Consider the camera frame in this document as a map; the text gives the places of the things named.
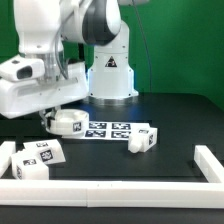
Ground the white U-shaped frame fence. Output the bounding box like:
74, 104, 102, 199
0, 145, 224, 209

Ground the grey cable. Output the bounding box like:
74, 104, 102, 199
131, 0, 154, 94

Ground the white round stool seat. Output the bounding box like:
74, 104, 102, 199
45, 109, 89, 136

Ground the white marker tag sheet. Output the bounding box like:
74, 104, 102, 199
80, 121, 150, 140

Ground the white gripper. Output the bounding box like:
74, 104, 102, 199
0, 55, 88, 131

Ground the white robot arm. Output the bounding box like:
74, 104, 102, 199
0, 0, 138, 135

